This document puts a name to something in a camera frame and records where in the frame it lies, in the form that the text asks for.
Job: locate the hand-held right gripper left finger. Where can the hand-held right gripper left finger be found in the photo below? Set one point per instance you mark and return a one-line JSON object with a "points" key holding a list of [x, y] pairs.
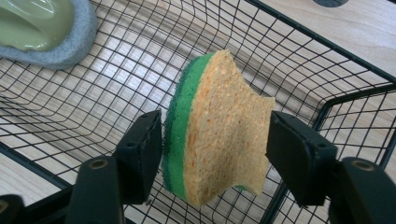
{"points": [[137, 161]]}

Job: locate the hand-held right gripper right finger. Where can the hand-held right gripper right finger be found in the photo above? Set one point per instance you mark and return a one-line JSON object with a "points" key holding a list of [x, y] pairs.
{"points": [[299, 158]]}

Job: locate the green and tan scouring sponge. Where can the green and tan scouring sponge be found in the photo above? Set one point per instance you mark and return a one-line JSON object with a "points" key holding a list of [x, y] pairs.
{"points": [[214, 130]]}

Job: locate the dark round object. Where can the dark round object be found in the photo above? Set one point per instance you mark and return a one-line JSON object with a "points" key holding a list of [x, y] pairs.
{"points": [[330, 2]]}

